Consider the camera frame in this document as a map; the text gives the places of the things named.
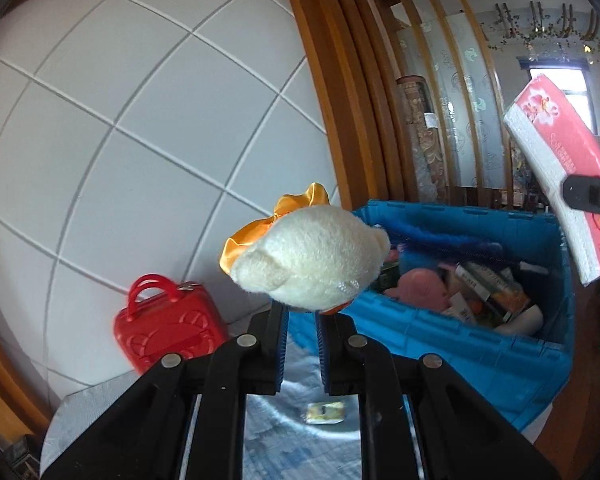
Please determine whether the window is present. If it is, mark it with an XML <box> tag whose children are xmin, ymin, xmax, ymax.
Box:
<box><xmin>517</xmin><ymin>55</ymin><xmax>592</xmax><ymax>111</ymax></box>

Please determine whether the small red bear suitcase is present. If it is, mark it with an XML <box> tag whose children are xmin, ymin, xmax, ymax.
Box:
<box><xmin>113</xmin><ymin>273</ymin><xmax>229</xmax><ymax>376</ymax></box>

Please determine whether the wooden wall pilaster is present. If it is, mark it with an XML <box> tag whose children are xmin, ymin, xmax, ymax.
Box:
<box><xmin>277</xmin><ymin>0</ymin><xmax>421</xmax><ymax>211</ymax></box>
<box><xmin>0</xmin><ymin>320</ymin><xmax>51</xmax><ymax>441</ymax></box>

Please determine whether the striped cloth covered desktop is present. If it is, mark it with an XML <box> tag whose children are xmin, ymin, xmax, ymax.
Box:
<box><xmin>40</xmin><ymin>330</ymin><xmax>536</xmax><ymax>480</ymax></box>

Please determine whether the white bottle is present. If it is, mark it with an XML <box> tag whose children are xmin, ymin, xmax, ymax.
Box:
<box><xmin>495</xmin><ymin>305</ymin><xmax>545</xmax><ymax>336</ymax></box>

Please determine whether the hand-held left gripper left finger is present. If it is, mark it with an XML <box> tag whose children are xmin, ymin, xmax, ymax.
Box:
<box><xmin>40</xmin><ymin>300</ymin><xmax>287</xmax><ymax>480</ymax></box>

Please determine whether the blue plastic crate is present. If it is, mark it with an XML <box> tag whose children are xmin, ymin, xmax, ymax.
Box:
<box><xmin>287</xmin><ymin>199</ymin><xmax>577</xmax><ymax>431</ymax></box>

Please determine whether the white plush toy orange bow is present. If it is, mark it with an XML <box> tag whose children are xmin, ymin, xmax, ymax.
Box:
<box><xmin>219</xmin><ymin>182</ymin><xmax>392</xmax><ymax>316</ymax></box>

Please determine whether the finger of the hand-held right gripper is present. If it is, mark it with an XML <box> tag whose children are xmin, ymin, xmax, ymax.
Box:
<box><xmin>562</xmin><ymin>174</ymin><xmax>600</xmax><ymax>217</ymax></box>

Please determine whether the blue feather brush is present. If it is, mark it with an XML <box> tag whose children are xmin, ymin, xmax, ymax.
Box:
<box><xmin>380</xmin><ymin>220</ymin><xmax>506</xmax><ymax>261</ymax></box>

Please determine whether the rolled patterned carpet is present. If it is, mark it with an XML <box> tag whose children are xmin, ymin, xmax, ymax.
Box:
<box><xmin>396</xmin><ymin>76</ymin><xmax>443</xmax><ymax>206</ymax></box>

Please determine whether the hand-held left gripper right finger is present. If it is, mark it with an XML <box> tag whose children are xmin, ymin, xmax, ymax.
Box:
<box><xmin>315</xmin><ymin>310</ymin><xmax>563</xmax><ymax>480</ymax></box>

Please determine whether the hanging vine decoration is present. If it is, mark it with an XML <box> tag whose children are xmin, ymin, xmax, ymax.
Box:
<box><xmin>480</xmin><ymin>2</ymin><xmax>600</xmax><ymax>56</ymax></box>

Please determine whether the pink tissue pack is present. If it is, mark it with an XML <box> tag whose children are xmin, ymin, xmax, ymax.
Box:
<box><xmin>503</xmin><ymin>73</ymin><xmax>600</xmax><ymax>287</ymax></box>

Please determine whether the dark printed box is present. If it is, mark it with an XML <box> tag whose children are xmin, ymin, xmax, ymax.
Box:
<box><xmin>452</xmin><ymin>260</ymin><xmax>518</xmax><ymax>301</ymax></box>

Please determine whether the pink plush toy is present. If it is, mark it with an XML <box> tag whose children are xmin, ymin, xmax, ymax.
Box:
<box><xmin>384</xmin><ymin>267</ymin><xmax>453</xmax><ymax>311</ymax></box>

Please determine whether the small yellow green packet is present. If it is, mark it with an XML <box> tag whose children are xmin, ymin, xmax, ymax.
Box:
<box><xmin>304</xmin><ymin>401</ymin><xmax>346</xmax><ymax>423</ymax></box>

